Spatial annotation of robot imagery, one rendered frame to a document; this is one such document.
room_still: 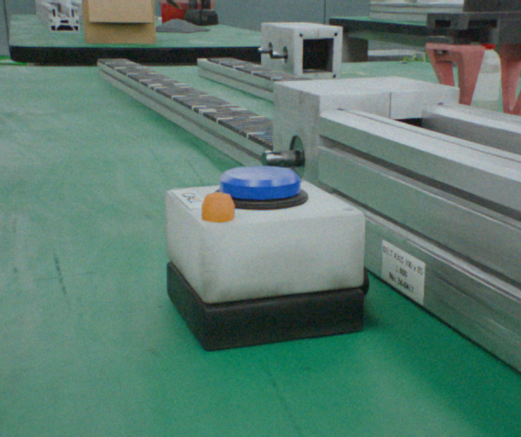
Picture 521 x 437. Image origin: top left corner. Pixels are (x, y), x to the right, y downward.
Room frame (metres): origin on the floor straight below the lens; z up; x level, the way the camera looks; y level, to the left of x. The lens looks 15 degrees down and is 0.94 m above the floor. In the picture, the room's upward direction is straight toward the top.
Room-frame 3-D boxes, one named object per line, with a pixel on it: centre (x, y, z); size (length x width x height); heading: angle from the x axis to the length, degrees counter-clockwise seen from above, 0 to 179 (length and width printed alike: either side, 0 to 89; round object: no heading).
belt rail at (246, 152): (1.22, 0.13, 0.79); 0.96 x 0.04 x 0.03; 18
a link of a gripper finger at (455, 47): (0.80, -0.19, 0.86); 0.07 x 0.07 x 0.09; 18
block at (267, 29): (1.72, -0.05, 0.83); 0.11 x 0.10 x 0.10; 108
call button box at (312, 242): (0.42, -0.01, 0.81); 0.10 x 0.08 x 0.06; 108
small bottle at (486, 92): (1.17, -0.29, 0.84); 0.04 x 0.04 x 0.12
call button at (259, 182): (0.42, 0.00, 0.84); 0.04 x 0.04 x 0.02
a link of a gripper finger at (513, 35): (0.81, -0.22, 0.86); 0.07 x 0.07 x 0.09; 18
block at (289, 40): (1.60, -0.07, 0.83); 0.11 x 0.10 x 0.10; 109
